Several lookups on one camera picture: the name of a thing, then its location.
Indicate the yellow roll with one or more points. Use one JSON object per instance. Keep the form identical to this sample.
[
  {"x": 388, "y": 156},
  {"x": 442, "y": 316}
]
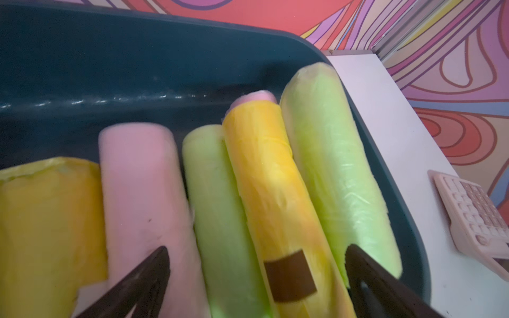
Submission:
[
  {"x": 298, "y": 269},
  {"x": 53, "y": 239}
]

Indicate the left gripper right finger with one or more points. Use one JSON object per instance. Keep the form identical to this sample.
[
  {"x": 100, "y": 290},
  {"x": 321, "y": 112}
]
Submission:
[{"x": 395, "y": 298}]

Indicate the pink calculator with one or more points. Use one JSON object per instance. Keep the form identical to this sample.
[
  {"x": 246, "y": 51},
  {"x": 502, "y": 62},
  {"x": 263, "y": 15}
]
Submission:
[{"x": 476, "y": 226}]

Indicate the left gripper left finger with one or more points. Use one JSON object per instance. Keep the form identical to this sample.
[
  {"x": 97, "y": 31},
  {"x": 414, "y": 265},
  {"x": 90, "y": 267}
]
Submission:
[{"x": 140, "y": 293}]

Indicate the thin pink trash bag roll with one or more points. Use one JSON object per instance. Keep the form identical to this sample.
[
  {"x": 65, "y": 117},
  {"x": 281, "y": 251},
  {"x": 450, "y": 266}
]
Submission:
[{"x": 145, "y": 207}]

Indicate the teal plastic storage box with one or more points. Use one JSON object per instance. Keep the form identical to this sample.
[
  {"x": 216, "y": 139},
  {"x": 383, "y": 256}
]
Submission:
[{"x": 68, "y": 71}]

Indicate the light green roll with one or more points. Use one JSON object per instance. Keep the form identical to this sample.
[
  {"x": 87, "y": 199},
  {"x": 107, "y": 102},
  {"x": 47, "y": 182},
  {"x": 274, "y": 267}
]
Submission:
[{"x": 332, "y": 161}]

